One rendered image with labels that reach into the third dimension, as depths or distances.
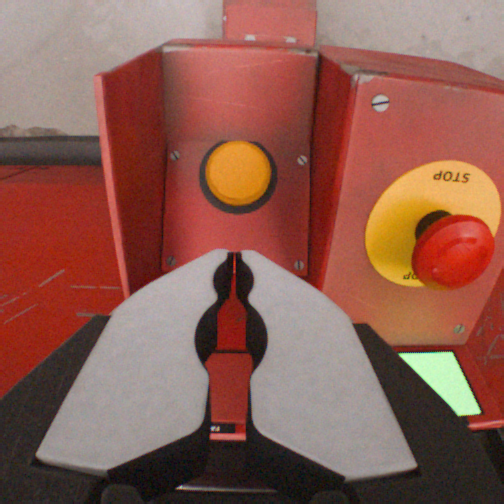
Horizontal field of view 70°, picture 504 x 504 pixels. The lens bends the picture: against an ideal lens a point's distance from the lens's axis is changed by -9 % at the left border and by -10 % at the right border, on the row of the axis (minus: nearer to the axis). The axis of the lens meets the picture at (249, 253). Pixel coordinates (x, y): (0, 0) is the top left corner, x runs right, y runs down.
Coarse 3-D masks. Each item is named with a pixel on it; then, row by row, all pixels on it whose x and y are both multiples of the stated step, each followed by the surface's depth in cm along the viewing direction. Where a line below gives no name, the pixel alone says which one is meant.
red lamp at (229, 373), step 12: (216, 360) 22; (228, 360) 22; (240, 360) 22; (252, 360) 22; (216, 372) 21; (228, 372) 21; (240, 372) 21; (216, 384) 20; (228, 384) 20; (240, 384) 21; (216, 396) 20; (228, 396) 20; (240, 396) 20; (216, 408) 19; (228, 408) 19; (240, 408) 19; (216, 420) 19; (228, 420) 19; (240, 420) 19
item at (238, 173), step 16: (224, 144) 23; (240, 144) 23; (208, 160) 23; (224, 160) 23; (240, 160) 23; (256, 160) 23; (208, 176) 23; (224, 176) 23; (240, 176) 23; (256, 176) 23; (224, 192) 23; (240, 192) 23; (256, 192) 23
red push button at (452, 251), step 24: (432, 216) 18; (456, 216) 16; (432, 240) 16; (456, 240) 16; (480, 240) 16; (432, 264) 16; (456, 264) 16; (480, 264) 16; (432, 288) 17; (456, 288) 17
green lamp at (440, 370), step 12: (408, 360) 22; (420, 360) 22; (432, 360) 22; (444, 360) 22; (420, 372) 21; (432, 372) 21; (444, 372) 21; (456, 372) 21; (432, 384) 21; (444, 384) 21; (456, 384) 21; (444, 396) 20; (456, 396) 20; (468, 396) 20; (456, 408) 19; (468, 408) 19
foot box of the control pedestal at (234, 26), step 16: (224, 0) 76; (240, 0) 76; (256, 0) 76; (272, 0) 76; (288, 0) 76; (304, 0) 76; (224, 16) 77; (240, 16) 69; (256, 16) 69; (272, 16) 69; (288, 16) 69; (304, 16) 69; (224, 32) 80; (240, 32) 71; (256, 32) 71; (272, 32) 71; (288, 32) 71; (304, 32) 71
